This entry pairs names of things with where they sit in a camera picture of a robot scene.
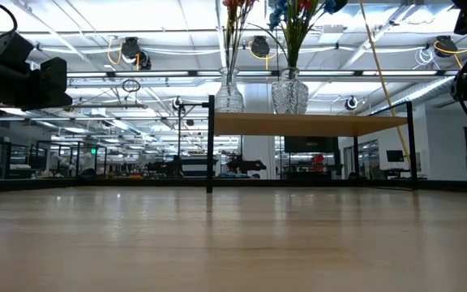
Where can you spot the pink artificial flower bunch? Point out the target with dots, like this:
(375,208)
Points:
(233,24)

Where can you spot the tall ribbed glass vase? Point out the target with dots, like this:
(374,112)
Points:
(229,97)

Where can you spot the wooden shelf with black legs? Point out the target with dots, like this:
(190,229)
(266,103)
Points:
(290,123)

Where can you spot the small black desk monitor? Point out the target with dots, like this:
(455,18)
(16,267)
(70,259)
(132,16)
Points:
(395,155)

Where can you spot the red artificial flower bunch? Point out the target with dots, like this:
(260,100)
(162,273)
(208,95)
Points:
(304,4)

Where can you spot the blue artificial flower bunch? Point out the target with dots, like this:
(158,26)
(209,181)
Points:
(276,18)

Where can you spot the black wall monitor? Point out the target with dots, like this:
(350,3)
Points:
(310,144)

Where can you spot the black background robot arm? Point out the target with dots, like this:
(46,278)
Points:
(168,167)
(243,165)

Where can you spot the small red background object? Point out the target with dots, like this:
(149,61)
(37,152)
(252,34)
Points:
(318,160)

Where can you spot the black background workstation frame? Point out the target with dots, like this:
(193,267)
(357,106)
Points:
(229,106)

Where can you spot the black table border strip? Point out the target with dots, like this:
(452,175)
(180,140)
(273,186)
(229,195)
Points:
(136,183)

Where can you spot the round cut glass vase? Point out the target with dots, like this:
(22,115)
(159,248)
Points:
(290,95)

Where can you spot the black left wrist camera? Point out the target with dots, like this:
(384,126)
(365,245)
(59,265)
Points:
(10,48)

